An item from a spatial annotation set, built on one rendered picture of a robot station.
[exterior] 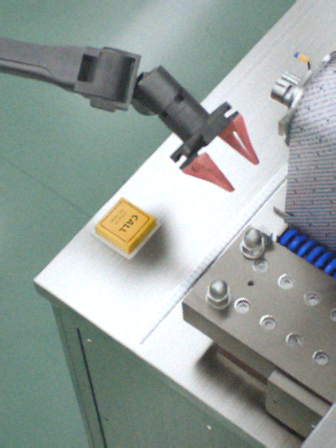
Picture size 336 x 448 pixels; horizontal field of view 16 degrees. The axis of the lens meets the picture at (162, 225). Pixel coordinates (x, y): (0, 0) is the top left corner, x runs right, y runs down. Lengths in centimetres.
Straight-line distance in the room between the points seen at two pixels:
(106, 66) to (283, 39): 52
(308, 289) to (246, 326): 11
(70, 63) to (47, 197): 135
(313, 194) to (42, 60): 43
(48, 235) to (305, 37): 108
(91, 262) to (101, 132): 128
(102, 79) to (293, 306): 42
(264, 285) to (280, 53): 55
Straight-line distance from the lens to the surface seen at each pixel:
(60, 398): 278
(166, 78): 172
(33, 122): 318
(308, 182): 165
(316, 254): 173
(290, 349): 166
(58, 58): 173
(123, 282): 186
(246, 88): 207
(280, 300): 170
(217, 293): 166
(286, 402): 168
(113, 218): 190
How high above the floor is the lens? 253
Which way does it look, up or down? 58 degrees down
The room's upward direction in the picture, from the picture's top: 5 degrees counter-clockwise
